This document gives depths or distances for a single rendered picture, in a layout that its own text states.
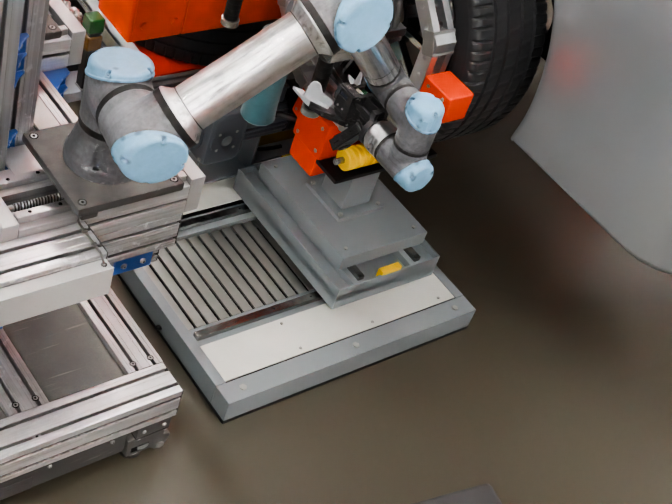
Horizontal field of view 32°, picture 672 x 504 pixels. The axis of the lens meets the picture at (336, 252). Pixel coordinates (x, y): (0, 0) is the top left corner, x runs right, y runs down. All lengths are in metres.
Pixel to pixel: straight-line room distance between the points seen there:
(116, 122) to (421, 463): 1.36
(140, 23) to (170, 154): 1.09
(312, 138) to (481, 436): 0.89
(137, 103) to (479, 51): 0.89
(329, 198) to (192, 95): 1.27
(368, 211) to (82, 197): 1.24
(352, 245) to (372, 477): 0.62
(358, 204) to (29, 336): 1.01
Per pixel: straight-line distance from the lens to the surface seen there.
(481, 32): 2.63
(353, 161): 2.92
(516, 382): 3.33
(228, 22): 2.82
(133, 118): 2.03
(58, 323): 2.78
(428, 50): 2.61
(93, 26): 2.91
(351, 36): 2.01
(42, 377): 2.68
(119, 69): 2.10
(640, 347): 3.64
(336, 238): 3.15
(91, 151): 2.19
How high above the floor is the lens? 2.28
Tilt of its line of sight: 41 degrees down
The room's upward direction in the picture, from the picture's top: 21 degrees clockwise
